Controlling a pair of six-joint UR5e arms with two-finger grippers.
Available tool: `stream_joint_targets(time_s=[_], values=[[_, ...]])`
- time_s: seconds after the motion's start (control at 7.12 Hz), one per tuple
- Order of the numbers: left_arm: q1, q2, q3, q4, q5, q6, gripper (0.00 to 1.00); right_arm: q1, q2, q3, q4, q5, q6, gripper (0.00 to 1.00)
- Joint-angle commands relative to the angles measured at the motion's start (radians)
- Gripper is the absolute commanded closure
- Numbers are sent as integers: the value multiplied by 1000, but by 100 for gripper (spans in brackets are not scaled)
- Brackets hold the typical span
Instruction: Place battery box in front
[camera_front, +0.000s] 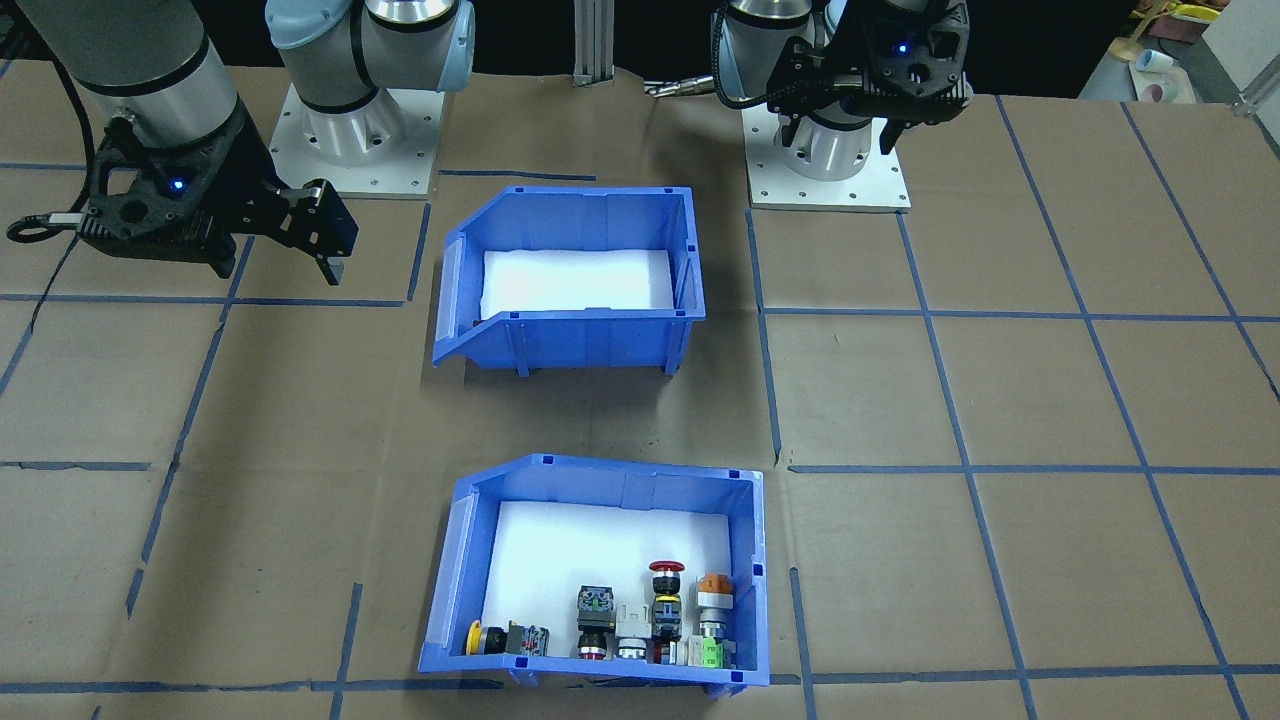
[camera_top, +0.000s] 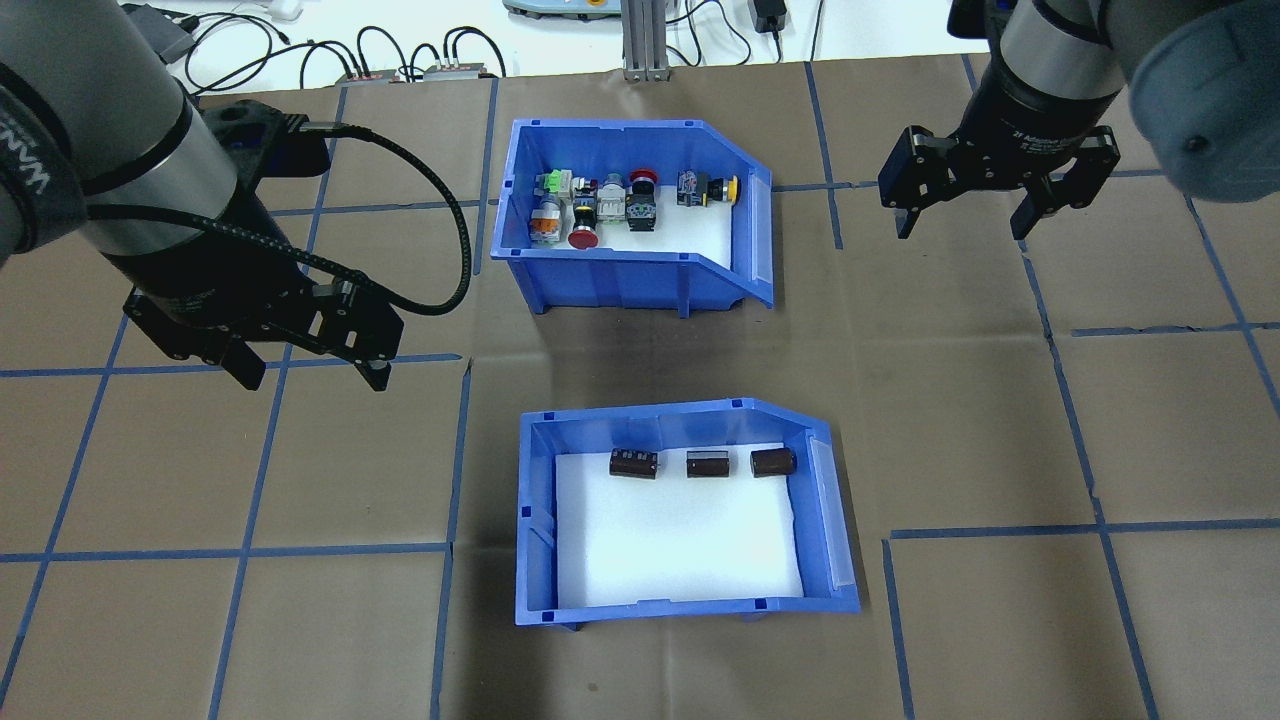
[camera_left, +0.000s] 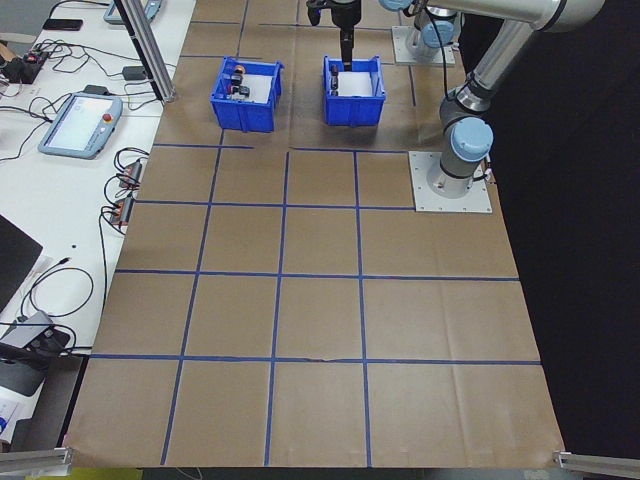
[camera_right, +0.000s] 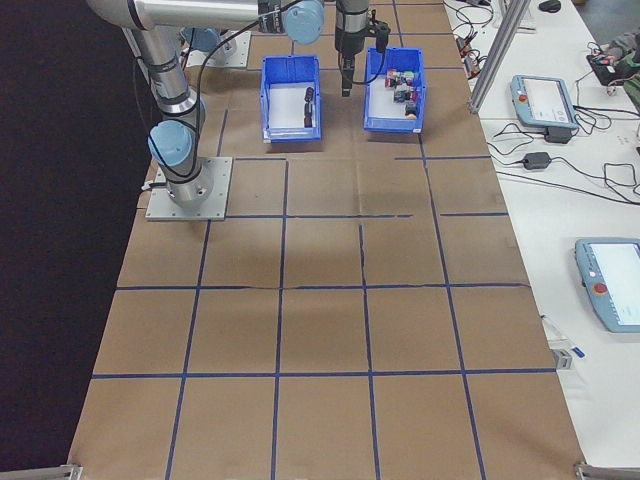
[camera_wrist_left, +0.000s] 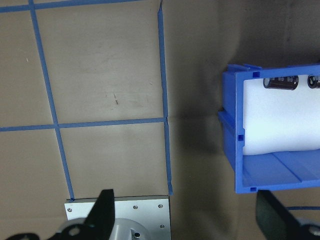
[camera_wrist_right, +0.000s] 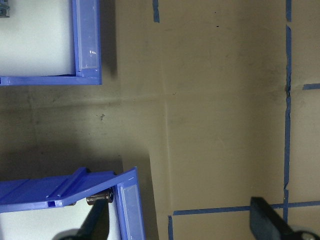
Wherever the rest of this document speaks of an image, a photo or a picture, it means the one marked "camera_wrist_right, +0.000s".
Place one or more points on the blue bin with batteries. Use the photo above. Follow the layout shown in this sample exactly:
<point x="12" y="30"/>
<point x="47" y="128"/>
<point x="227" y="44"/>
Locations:
<point x="37" y="192"/>

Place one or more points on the black cylindrical battery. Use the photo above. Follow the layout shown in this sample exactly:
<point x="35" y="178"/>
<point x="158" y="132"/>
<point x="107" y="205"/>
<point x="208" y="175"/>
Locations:
<point x="101" y="196"/>

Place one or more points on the red push-button switches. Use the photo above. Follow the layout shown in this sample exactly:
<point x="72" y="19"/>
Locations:
<point x="37" y="40"/>

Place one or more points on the blue bin with switches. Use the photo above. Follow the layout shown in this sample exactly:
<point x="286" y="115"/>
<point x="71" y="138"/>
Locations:
<point x="86" y="37"/>

